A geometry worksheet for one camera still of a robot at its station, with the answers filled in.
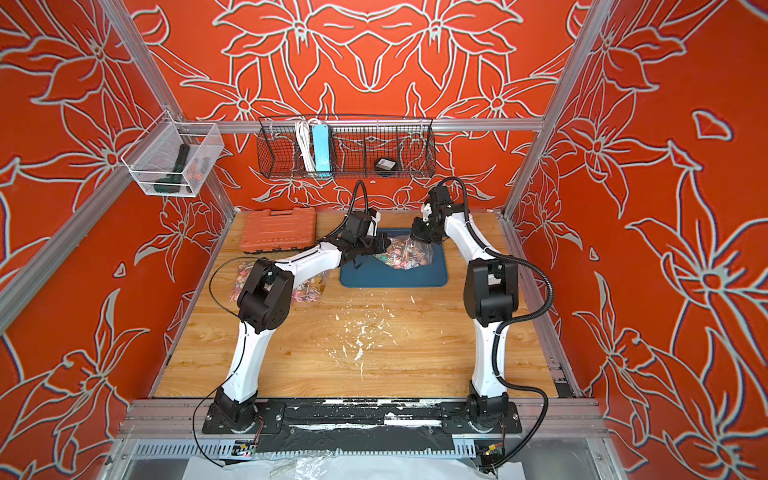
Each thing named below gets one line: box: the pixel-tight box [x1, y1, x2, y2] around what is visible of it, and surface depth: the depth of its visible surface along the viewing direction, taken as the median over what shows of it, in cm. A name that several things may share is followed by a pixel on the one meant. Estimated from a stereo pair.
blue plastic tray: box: [340, 228, 447, 288], surface depth 102 cm
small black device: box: [374, 157, 397, 171], surface depth 97 cm
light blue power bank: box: [312, 124, 331, 173], surface depth 92 cm
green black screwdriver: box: [153, 143, 190, 194], surface depth 83 cm
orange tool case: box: [240, 207, 317, 253], surface depth 112 cm
